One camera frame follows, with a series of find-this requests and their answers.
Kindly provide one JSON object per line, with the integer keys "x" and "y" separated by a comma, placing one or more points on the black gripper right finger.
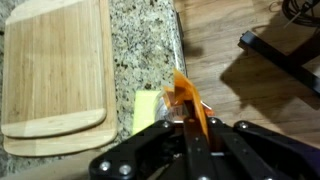
{"x": 253, "y": 153}

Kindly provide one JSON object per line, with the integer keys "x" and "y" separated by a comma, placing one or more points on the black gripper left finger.
{"x": 146, "y": 153}

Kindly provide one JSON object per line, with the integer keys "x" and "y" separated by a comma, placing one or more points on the orange snack packet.
{"x": 183, "y": 96}

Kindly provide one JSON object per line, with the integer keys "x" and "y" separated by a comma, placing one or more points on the yellow sponge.
{"x": 144, "y": 111}

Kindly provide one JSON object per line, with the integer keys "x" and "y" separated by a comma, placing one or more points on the large bamboo cutting board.
{"x": 110, "y": 100}

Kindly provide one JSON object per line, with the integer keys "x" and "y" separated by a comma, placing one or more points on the small bamboo cutting board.
{"x": 53, "y": 66}

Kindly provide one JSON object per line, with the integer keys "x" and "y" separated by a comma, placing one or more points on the black metal frame leg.
{"x": 280, "y": 60}

